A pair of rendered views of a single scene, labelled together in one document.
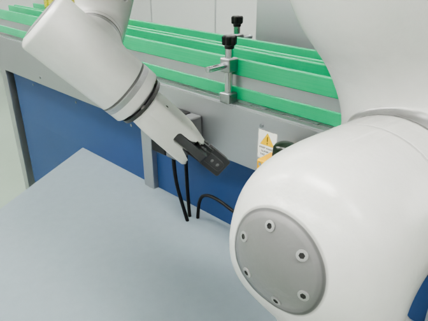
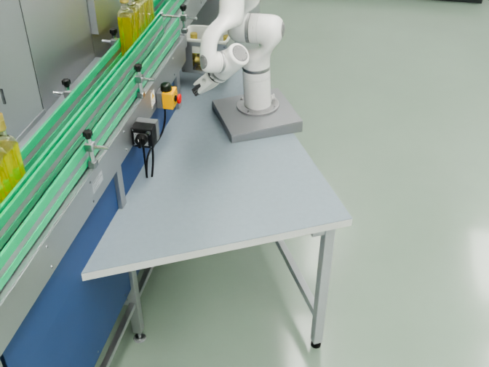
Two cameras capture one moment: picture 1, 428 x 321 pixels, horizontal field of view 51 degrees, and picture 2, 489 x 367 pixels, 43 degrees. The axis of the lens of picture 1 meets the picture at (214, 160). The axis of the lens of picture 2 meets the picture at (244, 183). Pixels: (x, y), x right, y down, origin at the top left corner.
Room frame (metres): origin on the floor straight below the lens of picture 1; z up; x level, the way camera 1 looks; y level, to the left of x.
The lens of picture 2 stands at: (1.63, 1.89, 2.16)
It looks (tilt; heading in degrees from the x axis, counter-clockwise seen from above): 37 degrees down; 237
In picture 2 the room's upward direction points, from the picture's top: straight up
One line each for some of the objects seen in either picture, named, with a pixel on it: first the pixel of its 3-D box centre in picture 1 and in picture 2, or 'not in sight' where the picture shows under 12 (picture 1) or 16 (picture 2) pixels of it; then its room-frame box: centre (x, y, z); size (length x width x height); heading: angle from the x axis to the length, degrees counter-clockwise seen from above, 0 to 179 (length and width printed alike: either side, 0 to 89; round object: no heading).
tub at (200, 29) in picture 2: not in sight; (207, 41); (0.30, -0.49, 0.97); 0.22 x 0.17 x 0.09; 136
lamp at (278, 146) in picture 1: (285, 150); (165, 86); (0.71, -0.12, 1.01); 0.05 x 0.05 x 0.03
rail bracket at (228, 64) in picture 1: (220, 72); (145, 81); (0.84, -0.01, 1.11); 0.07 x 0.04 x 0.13; 136
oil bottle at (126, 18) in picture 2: not in sight; (128, 33); (0.75, -0.36, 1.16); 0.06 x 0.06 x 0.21; 46
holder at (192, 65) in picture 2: not in sight; (202, 50); (0.32, -0.51, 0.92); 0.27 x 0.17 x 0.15; 136
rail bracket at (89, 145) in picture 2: not in sight; (97, 150); (1.15, 0.32, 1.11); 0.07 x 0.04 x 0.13; 136
